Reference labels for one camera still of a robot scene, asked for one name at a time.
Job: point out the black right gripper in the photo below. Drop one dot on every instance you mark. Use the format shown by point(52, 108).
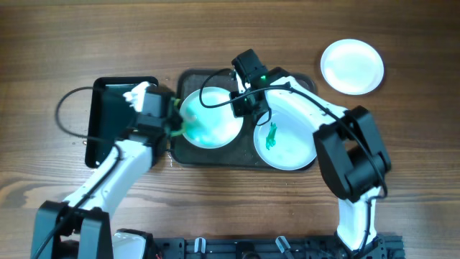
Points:
point(243, 104)

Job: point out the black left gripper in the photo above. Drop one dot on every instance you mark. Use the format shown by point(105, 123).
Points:
point(171, 117)

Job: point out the green yellow scrub sponge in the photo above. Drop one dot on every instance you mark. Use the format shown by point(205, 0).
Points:
point(180, 122)

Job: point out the white plate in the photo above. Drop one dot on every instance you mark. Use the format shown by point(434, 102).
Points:
point(208, 128)
point(284, 143)
point(352, 67)

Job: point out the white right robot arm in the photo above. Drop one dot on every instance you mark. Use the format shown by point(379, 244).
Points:
point(350, 152)

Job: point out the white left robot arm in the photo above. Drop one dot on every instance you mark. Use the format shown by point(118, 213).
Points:
point(79, 226)

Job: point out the dark brown serving tray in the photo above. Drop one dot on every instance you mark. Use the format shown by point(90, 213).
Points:
point(239, 153)

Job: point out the black water basin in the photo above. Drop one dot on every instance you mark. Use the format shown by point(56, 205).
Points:
point(110, 114)

